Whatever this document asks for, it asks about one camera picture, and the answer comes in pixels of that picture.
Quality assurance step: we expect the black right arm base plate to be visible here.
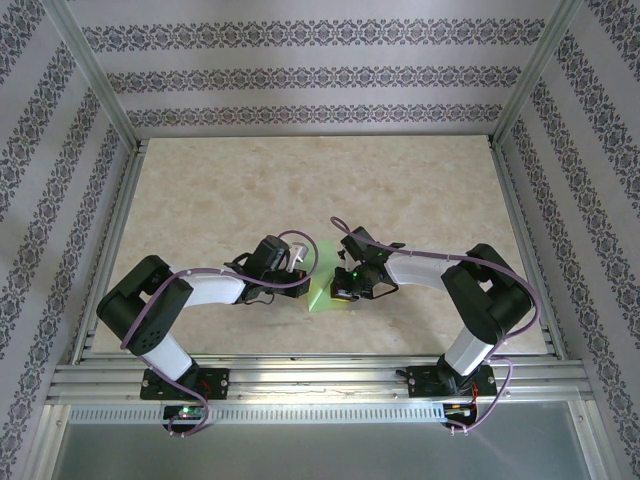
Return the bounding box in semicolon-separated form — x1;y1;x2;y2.
407;364;497;400

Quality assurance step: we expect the aluminium mounting rail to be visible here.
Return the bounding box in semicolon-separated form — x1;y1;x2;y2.
47;355;594;402

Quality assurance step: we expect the grey metal sheet panel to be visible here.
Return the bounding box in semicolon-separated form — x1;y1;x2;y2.
42;402;601;480

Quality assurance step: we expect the aluminium frame post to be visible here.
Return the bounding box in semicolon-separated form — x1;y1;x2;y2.
47;0;141;151
491;0;587;149

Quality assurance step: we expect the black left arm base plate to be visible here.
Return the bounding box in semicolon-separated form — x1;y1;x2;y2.
139;367;230;401

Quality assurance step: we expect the light green paper sheet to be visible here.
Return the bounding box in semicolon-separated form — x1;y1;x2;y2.
304;239;359;315

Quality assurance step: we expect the slotted grey cable duct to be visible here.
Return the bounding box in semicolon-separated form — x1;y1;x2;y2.
68;403;447;424

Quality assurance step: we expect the aluminium side rail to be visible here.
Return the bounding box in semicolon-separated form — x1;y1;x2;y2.
71;138;150;362
488;137;570;362

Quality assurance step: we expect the small controller board green light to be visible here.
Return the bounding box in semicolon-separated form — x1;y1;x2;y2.
163;405;204;421

